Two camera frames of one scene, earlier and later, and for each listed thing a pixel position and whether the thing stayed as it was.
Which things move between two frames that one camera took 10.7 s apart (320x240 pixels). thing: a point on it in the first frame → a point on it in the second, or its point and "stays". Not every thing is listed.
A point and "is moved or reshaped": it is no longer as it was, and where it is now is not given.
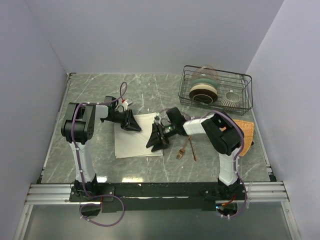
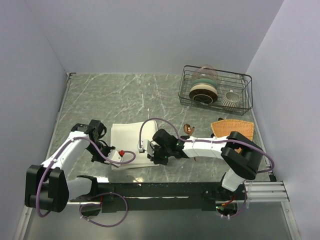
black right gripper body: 165,132 → 161,155
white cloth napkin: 133,143 is moved or reshaped
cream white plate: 204,86 stays
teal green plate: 204,80 stays
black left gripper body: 118,117 → 96,155
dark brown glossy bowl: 203,96 stays
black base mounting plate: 168,196 stays
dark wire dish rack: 210,88 stays
